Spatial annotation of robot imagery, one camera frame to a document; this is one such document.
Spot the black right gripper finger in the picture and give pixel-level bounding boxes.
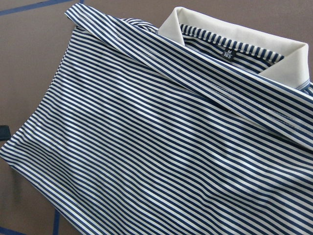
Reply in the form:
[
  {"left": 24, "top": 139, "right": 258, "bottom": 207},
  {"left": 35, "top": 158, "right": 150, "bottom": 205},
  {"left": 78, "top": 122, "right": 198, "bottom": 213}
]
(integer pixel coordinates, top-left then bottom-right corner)
[{"left": 0, "top": 125, "right": 11, "bottom": 141}]

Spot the navy white striped polo shirt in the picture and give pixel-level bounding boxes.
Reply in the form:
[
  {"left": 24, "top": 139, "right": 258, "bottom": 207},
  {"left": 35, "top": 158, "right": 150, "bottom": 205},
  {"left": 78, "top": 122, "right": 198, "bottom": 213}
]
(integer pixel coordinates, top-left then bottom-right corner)
[{"left": 0, "top": 3, "right": 313, "bottom": 235}]

